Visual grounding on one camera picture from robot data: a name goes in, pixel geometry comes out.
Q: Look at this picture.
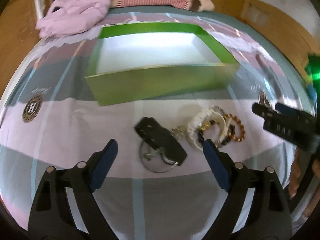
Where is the black gold bead bracelet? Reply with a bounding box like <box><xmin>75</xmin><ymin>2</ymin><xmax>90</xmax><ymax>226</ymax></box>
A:
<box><xmin>197</xmin><ymin>119</ymin><xmax>237</xmax><ymax>147</ymax></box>

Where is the brown bead bracelet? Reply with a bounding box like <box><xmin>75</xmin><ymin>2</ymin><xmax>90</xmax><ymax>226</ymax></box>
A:
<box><xmin>223</xmin><ymin>113</ymin><xmax>246</xmax><ymax>143</ymax></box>

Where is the white wrist watch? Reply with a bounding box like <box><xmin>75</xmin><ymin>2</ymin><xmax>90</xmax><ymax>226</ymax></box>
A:
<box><xmin>187</xmin><ymin>105</ymin><xmax>231</xmax><ymax>150</ymax></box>

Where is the silver charm keychain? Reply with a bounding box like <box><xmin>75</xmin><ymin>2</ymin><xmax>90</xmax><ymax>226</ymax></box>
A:
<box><xmin>171</xmin><ymin>125</ymin><xmax>185</xmax><ymax>140</ymax></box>

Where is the black wrist watch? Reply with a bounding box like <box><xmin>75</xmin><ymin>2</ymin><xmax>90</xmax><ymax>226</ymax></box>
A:
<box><xmin>135</xmin><ymin>117</ymin><xmax>187</xmax><ymax>166</ymax></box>

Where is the person right hand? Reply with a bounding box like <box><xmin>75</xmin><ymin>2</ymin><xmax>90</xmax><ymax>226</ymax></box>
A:
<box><xmin>288</xmin><ymin>148</ymin><xmax>319</xmax><ymax>218</ymax></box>

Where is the patterned bed sheet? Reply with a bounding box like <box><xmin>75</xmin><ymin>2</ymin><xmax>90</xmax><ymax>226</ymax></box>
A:
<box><xmin>1</xmin><ymin>7</ymin><xmax>312</xmax><ymax>239</ymax></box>

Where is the clear glass bangle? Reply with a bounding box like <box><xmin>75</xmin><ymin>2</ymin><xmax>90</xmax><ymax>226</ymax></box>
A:
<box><xmin>139</xmin><ymin>141</ymin><xmax>178</xmax><ymax>173</ymax></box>

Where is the wooden wardrobe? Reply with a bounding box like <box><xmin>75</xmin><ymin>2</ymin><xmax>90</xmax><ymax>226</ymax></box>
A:
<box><xmin>237</xmin><ymin>0</ymin><xmax>320</xmax><ymax>63</ymax></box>

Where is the green cardboard box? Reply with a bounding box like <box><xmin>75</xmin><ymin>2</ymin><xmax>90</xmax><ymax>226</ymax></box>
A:
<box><xmin>85</xmin><ymin>22</ymin><xmax>240</xmax><ymax>106</ymax></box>

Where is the pink folded blanket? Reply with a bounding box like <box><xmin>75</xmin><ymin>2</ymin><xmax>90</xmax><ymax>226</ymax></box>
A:
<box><xmin>36</xmin><ymin>0</ymin><xmax>112</xmax><ymax>38</ymax></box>

